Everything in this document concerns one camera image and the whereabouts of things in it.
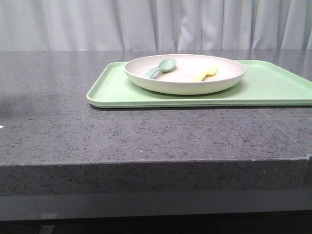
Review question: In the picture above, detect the teal green spoon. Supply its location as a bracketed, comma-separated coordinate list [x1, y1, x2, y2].
[143, 58, 177, 78]

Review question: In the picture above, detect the light green tray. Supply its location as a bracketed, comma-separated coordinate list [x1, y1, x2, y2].
[86, 60, 312, 108]

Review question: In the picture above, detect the white round plate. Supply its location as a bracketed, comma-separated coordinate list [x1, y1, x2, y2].
[124, 54, 246, 95]

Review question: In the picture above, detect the yellow plastic fork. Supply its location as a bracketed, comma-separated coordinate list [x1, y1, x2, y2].
[191, 68, 217, 82]

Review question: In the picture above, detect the white curtain backdrop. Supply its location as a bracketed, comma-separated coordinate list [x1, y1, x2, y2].
[0, 0, 312, 52]

